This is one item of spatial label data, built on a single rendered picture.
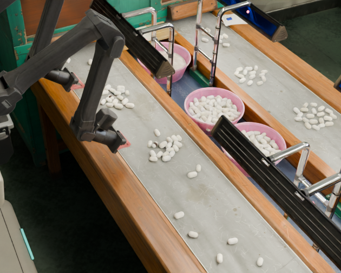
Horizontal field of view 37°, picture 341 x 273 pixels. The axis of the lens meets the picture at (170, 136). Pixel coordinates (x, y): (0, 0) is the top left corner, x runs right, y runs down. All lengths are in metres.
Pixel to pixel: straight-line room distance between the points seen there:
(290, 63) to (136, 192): 1.14
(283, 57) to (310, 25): 1.98
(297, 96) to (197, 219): 0.89
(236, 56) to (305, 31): 1.91
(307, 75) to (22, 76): 1.48
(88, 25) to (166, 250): 0.76
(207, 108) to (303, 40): 2.20
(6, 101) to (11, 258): 0.99
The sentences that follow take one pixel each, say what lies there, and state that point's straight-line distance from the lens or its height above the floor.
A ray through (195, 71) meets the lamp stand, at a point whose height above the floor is 0.71.
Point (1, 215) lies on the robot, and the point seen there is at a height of 0.28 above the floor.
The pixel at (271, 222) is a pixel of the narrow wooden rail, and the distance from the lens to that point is 1.84.
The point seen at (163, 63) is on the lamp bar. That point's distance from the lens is 1.90.
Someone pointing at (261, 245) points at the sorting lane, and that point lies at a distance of 1.79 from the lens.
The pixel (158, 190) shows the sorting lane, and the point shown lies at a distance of 1.90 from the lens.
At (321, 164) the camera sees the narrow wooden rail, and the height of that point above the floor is 0.76.
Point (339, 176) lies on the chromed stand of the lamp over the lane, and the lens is 1.54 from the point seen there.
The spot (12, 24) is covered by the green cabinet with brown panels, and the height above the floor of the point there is 0.96.
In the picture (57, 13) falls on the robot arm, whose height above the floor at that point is 1.23.
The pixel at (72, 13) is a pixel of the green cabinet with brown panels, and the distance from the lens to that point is 2.58.
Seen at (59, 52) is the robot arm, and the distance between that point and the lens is 1.52.
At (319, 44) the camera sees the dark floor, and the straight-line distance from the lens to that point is 4.36.
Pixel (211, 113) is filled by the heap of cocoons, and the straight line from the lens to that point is 2.25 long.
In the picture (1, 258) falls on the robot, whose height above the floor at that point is 0.28.
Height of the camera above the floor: 2.16
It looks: 42 degrees down
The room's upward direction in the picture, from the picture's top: 3 degrees clockwise
